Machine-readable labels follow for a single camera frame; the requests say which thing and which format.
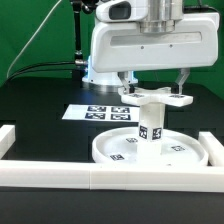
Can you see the white left fence bar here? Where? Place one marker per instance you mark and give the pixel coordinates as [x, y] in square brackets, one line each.
[7, 139]

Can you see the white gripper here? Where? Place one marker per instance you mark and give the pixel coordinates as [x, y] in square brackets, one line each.
[119, 47]

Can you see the black camera stand pole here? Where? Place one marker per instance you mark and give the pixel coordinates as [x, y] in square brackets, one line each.
[78, 6]

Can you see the white round table top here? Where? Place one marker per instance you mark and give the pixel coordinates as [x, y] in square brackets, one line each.
[125, 146]

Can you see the white fence bar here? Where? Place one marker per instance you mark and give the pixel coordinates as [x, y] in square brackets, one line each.
[213, 147]
[109, 177]
[7, 139]

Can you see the white cross-shaped table base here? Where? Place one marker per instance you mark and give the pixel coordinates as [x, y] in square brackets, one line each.
[162, 95]

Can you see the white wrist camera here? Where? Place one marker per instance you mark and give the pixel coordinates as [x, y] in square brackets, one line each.
[122, 10]

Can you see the white right fence bar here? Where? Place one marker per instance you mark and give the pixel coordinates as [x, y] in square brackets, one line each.
[213, 147]

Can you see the white front fence bar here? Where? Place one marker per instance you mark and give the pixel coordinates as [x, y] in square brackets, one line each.
[109, 177]

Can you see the paper sheet with markers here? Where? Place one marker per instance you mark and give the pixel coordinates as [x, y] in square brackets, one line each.
[101, 113]

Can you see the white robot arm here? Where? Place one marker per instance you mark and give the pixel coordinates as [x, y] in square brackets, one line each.
[161, 18]

